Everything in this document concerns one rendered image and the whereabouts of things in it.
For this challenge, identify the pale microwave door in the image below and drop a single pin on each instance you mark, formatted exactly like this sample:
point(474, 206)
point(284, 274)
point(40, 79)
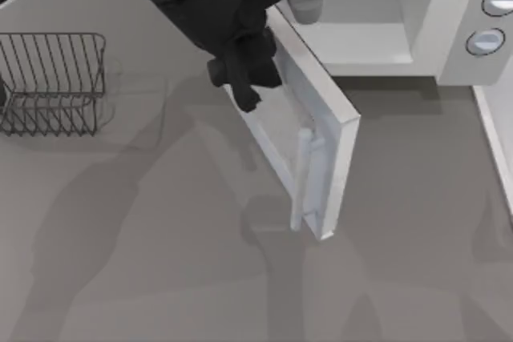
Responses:
point(332, 129)

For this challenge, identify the pale microwave oven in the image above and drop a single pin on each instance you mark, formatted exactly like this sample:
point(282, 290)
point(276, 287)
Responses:
point(449, 17)

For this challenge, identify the small grey microwave knob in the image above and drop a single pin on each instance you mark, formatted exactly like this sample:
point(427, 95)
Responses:
point(484, 41)

